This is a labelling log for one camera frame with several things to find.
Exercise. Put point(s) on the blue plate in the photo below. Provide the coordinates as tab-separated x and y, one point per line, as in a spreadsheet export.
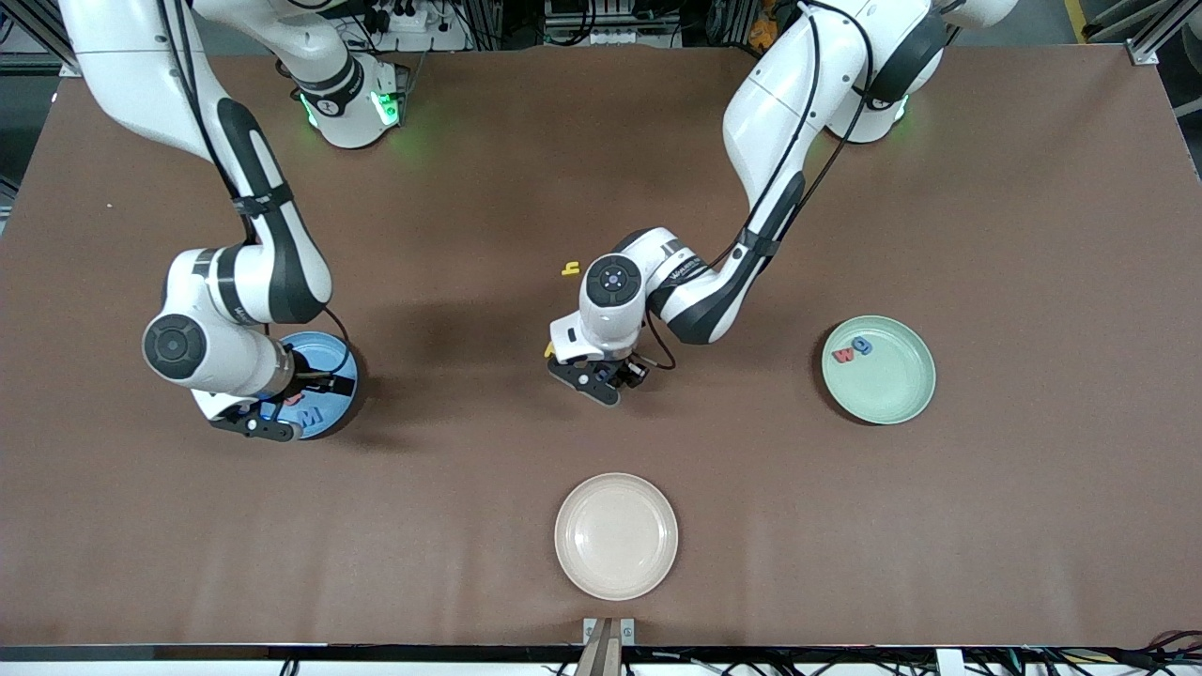
319	355

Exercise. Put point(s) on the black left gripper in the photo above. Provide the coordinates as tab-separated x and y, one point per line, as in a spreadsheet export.
627	370

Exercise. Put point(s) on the white power strip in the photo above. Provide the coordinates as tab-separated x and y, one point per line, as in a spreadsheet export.
418	23
620	36

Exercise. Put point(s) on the brown table cover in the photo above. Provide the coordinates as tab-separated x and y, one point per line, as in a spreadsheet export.
1033	516

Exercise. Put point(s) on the orange items pile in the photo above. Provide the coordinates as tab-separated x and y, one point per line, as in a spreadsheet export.
761	28

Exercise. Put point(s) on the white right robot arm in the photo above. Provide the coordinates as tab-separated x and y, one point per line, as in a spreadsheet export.
216	361

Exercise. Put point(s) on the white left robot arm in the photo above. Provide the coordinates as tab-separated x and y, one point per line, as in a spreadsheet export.
779	113

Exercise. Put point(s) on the aluminium frame post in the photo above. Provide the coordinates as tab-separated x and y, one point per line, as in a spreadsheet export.
1160	28
28	23

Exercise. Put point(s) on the black table edge rail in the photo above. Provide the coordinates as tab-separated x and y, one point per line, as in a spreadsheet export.
188	652

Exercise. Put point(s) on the cream plate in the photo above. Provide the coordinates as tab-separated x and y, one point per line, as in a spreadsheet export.
616	536

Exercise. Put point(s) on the blue foam letter M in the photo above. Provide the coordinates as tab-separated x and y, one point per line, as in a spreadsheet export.
312	414

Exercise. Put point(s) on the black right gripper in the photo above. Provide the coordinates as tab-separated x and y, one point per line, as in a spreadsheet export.
307	370

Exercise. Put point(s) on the green plate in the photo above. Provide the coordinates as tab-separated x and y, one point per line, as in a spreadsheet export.
892	385

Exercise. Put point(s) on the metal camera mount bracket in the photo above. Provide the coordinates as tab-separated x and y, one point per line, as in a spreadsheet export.
608	638

